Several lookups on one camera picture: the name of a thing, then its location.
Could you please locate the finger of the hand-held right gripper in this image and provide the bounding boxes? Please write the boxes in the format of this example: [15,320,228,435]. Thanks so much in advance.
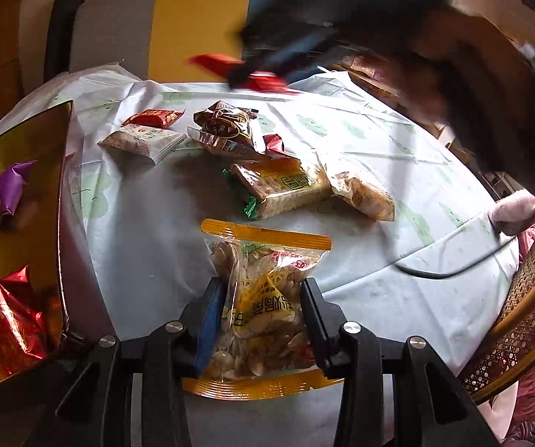
[227,39,338,90]
[240,21,340,54]

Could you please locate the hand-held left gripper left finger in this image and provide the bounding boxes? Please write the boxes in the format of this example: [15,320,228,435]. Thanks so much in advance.
[25,277,228,447]

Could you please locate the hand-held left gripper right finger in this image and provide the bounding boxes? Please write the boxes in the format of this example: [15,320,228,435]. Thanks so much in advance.
[299,278,501,447]

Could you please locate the clear nut bag yellow edges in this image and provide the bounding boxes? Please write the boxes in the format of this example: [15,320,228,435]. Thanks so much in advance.
[181,218,345,402]

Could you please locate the long red snack packet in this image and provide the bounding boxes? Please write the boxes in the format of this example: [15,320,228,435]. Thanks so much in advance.
[189,53,298,96]

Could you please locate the brown shiny snack packet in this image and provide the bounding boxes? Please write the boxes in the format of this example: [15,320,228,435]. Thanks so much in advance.
[187,100,268,161]

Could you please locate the dark red small packet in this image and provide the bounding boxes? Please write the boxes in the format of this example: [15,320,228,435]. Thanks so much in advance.
[262,134,296,156]

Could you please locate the small red patterned packet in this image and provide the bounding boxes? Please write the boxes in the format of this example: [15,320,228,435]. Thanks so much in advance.
[122,108,186,130]

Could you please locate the white pink snack packet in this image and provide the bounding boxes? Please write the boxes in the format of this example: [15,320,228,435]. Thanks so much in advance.
[97,126,186,166]

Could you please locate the gold tin box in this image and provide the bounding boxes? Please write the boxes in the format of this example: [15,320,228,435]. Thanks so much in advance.
[0,99,119,394]

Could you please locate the person's right hand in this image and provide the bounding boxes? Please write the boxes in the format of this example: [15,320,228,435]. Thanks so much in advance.
[388,9,487,122]

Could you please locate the brown patterned box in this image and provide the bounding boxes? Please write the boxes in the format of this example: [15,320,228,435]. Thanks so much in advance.
[339,52,405,99]

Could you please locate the grey yellow blue sofa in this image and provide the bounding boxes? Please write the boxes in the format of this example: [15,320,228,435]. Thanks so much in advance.
[67,0,324,80]

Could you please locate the white tablecloth green print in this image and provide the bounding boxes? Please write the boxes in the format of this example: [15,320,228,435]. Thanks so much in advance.
[0,63,522,447]

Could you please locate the orange cracker packet green ends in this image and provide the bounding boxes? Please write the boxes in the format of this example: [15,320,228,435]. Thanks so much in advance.
[222,157,333,219]

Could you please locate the clear rice cracker packet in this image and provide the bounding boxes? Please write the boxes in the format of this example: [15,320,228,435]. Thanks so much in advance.
[316,151,396,222]

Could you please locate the red foil snack packet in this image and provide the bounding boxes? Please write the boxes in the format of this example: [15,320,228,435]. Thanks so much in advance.
[0,265,49,378]

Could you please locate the black rolled mat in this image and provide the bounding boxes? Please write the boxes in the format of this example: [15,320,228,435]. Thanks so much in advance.
[44,0,87,85]

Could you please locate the rattan chair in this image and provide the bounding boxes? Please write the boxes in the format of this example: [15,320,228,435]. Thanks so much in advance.
[458,212,535,406]

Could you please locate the purple snack packet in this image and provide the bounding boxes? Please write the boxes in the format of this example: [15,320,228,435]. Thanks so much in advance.
[0,161,37,217]

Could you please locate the black cable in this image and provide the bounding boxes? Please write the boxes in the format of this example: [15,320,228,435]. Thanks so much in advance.
[395,209,520,281]

